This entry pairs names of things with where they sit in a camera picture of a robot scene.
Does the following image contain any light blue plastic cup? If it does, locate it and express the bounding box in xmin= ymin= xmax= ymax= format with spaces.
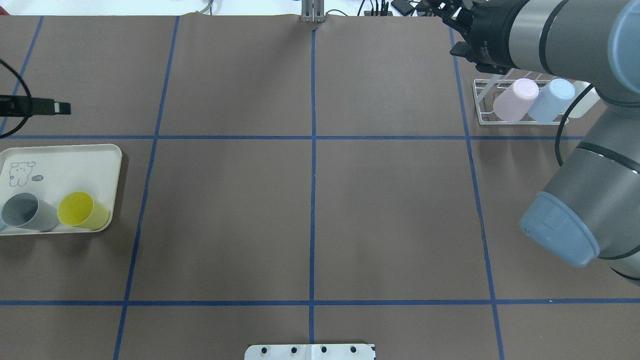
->
xmin=527 ymin=79 xmax=576 ymax=125

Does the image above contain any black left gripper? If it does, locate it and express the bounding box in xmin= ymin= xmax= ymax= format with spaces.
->
xmin=0 ymin=95 xmax=72 ymax=117

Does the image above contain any aluminium frame post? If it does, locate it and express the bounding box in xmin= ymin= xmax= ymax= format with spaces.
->
xmin=301 ymin=0 xmax=326 ymax=23

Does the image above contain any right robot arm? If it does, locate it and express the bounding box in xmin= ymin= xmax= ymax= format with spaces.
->
xmin=425 ymin=0 xmax=639 ymax=285

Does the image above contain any grey plastic cup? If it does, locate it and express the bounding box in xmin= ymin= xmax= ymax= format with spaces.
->
xmin=1 ymin=193 xmax=59 ymax=231

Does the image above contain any pale green-white plastic cup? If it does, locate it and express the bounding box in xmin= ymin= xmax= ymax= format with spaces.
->
xmin=568 ymin=80 xmax=601 ymax=119

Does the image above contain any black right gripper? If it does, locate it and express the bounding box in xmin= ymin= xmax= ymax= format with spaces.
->
xmin=435 ymin=0 xmax=521 ymax=75

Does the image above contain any white wire cup rack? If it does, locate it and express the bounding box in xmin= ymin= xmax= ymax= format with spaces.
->
xmin=471 ymin=69 xmax=601 ymax=126

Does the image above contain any pink plastic cup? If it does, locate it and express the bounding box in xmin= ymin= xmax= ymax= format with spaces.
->
xmin=493 ymin=78 xmax=540 ymax=123

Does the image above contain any cream plastic tray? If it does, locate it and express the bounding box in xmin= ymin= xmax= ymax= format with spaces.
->
xmin=0 ymin=144 xmax=122 ymax=236

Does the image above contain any yellow plastic cup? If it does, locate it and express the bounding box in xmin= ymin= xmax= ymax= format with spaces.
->
xmin=56 ymin=191 xmax=111 ymax=231

